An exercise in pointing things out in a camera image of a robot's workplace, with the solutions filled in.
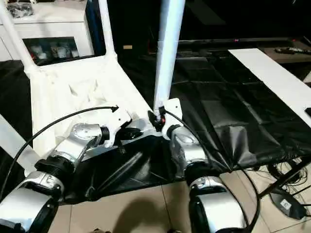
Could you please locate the white plastic table leg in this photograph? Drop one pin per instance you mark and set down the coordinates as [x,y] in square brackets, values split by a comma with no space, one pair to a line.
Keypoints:
[107,29]
[167,60]
[14,36]
[12,140]

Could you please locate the white plastic table top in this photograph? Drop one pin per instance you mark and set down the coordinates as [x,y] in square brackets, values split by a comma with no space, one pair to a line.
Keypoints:
[73,72]

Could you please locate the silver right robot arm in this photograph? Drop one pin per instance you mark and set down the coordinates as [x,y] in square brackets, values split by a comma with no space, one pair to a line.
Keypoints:
[192,148]

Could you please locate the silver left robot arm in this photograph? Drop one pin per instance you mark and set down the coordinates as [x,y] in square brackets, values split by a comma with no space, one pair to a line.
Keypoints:
[80,138]

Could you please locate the black mat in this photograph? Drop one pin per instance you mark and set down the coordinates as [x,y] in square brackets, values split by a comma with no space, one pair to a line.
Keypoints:
[218,97]

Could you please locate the small tan box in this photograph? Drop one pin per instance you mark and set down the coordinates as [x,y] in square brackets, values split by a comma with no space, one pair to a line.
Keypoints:
[128,47]

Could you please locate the small white box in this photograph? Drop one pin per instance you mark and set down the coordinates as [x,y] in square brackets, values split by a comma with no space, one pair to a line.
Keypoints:
[74,54]

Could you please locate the dark rounded robot part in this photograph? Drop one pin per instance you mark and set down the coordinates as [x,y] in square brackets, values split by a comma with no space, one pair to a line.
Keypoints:
[97,230]
[175,231]

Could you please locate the white bottle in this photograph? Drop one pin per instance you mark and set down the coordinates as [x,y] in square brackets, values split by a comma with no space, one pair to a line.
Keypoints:
[60,52]

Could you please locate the small white jar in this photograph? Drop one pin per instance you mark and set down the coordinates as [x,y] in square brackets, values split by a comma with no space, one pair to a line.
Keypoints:
[42,55]

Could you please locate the white flat board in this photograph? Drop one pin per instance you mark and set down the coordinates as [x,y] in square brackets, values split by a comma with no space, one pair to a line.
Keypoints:
[267,70]

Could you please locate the white cabinet with glass doors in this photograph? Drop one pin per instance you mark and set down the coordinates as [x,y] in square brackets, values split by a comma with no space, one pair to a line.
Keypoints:
[60,26]

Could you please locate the thin black rod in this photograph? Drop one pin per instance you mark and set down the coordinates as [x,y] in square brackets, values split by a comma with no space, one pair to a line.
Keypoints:
[284,179]

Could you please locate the brown wooden bench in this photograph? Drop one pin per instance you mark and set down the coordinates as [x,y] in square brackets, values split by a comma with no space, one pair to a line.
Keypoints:
[291,58]

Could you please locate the black remote control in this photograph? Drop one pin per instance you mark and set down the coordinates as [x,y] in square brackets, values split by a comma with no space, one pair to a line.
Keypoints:
[290,50]

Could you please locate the black flat stand base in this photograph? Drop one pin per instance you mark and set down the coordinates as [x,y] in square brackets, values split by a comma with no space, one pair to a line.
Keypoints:
[286,204]

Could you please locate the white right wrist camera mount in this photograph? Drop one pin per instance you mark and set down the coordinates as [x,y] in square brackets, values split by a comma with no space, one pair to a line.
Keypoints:
[173,109]

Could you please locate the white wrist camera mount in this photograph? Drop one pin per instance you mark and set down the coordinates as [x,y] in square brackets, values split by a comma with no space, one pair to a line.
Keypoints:
[173,109]
[121,116]

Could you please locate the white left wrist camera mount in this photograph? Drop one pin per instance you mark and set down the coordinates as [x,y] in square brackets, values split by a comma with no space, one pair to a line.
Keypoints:
[121,116]

